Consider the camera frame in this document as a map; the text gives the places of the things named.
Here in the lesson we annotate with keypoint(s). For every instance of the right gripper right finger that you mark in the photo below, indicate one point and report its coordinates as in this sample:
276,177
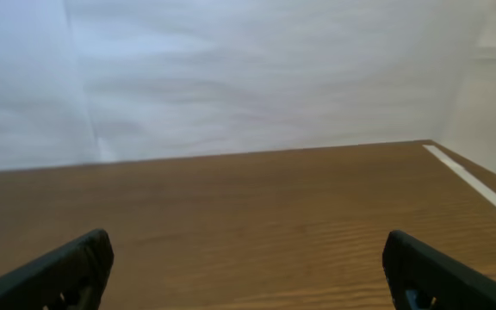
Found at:
429,275

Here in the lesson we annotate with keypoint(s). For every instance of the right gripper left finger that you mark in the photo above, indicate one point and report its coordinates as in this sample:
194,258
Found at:
58,275

